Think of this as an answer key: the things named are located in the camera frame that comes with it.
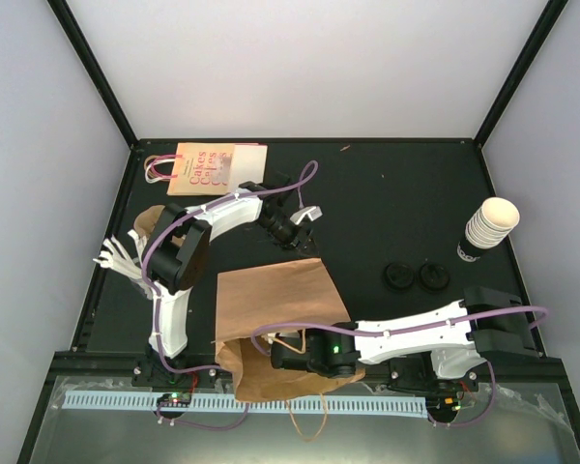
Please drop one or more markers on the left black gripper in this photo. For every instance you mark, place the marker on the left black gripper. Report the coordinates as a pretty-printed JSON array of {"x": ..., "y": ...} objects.
[{"x": 302, "y": 244}]

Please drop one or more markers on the brown paper bag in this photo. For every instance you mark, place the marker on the brown paper bag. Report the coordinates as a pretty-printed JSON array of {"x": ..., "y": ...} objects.
[{"x": 257, "y": 302}]

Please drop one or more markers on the brown pulp cup carrier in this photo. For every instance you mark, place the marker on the brown pulp cup carrier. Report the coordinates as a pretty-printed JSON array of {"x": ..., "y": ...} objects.
[{"x": 151, "y": 222}]

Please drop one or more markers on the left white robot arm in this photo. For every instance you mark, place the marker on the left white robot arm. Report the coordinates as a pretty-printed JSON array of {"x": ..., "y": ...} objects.
[{"x": 178, "y": 249}]

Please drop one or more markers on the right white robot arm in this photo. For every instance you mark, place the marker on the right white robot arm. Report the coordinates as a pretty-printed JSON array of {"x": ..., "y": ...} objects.
[{"x": 485, "y": 326}]

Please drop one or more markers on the black coffee cup lid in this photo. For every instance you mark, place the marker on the black coffee cup lid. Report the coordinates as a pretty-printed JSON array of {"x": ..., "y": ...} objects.
[
  {"x": 434, "y": 277},
  {"x": 399, "y": 276}
]

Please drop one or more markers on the printed orange paper bag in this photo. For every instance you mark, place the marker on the printed orange paper bag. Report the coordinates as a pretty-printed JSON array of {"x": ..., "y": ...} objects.
[{"x": 199, "y": 168}]

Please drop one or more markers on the white plastic cutlery bundle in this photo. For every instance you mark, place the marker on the white plastic cutlery bundle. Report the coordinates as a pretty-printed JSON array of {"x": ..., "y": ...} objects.
[{"x": 115, "y": 257}]

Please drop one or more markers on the stack of white paper cups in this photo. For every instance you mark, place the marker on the stack of white paper cups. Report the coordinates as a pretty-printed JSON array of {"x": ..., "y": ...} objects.
[{"x": 491, "y": 223}]

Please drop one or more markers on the perforated white metal rail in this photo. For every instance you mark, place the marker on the perforated white metal rail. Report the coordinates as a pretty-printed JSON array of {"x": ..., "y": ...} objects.
[{"x": 347, "y": 405}]

